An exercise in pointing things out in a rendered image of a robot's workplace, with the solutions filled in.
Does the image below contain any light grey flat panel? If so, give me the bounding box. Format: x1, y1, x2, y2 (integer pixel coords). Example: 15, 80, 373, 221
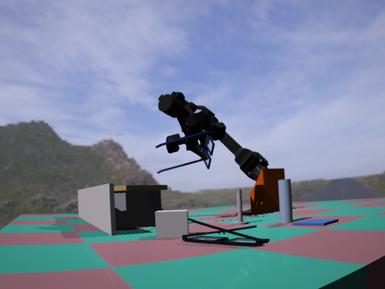
78, 183, 116, 236

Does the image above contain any grey cylinder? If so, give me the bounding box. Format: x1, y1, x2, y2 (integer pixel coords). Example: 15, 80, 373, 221
278, 179, 293, 223

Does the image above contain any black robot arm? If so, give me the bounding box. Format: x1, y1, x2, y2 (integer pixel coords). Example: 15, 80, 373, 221
158, 92, 269, 181

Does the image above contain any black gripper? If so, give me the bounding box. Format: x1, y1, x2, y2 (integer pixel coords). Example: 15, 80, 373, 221
166, 114, 227, 161

